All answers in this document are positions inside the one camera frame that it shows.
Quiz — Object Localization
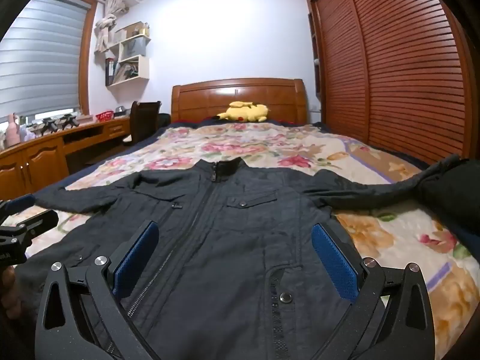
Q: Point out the wooden desk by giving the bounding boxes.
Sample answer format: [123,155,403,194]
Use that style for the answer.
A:
[0,114,133,192]

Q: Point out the pink vase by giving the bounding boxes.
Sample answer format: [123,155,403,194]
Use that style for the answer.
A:
[5,112,22,145]

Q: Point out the wooden wardrobe side shelf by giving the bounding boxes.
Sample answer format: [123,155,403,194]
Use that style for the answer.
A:
[307,9,325,121]

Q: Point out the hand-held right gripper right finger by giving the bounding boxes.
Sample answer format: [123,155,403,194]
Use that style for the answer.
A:
[312,223,436,360]

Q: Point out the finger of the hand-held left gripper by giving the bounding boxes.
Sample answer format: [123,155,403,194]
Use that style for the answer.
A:
[0,210,59,241]
[0,194,37,226]

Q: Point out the white wall shelf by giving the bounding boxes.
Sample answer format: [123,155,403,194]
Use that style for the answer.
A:
[105,22,151,88]

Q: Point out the black gadget on desk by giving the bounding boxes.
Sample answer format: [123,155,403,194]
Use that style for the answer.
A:
[39,117,61,136]
[60,113,81,130]

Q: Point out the floral blanket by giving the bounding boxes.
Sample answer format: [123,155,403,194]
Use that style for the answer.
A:
[7,122,480,360]

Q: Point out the dark zip jacket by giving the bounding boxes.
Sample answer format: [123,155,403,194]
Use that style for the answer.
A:
[15,154,464,360]

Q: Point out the wooden window frame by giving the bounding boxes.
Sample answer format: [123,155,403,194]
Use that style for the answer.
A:
[45,0,100,116]

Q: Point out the tied beige curtain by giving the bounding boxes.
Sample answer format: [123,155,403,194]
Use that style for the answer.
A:
[94,0,130,54]

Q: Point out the person's left hand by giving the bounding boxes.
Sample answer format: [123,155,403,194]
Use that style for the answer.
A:
[0,268,23,321]

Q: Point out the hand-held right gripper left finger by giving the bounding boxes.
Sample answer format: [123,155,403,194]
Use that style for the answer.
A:
[34,220,162,360]

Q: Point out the wooden bed headboard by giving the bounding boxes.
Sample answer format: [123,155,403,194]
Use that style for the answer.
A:
[171,79,309,125]

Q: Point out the grey window blind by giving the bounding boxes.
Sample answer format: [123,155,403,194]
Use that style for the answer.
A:
[0,0,96,119]

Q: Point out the wooden louvred wardrobe door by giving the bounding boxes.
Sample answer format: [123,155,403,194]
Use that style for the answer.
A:
[313,0,370,145]
[339,0,472,166]

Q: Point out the yellow plush toy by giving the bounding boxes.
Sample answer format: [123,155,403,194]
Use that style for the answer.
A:
[214,101,271,123]

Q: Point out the dark brown chair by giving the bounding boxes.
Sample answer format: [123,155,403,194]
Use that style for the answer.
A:
[123,101,163,145]

